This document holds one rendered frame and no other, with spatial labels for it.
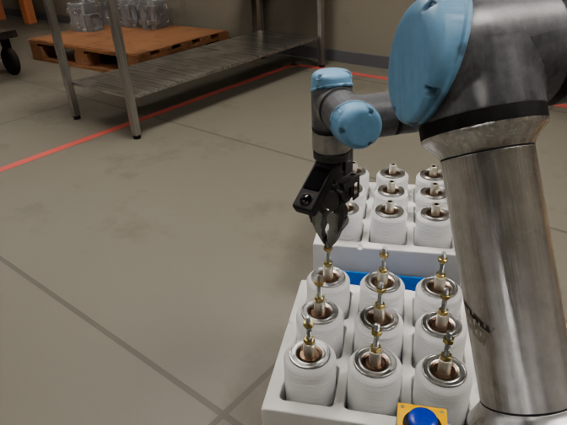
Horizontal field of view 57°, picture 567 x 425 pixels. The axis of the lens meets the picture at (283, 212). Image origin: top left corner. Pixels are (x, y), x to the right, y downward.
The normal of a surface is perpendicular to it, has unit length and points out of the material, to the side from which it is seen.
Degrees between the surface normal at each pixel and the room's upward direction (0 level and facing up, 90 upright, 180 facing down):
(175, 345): 0
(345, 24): 90
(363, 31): 90
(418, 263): 90
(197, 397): 0
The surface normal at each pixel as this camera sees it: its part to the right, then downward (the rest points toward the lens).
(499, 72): -0.02, -0.02
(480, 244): -0.70, 0.10
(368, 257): -0.21, 0.49
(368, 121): 0.23, 0.47
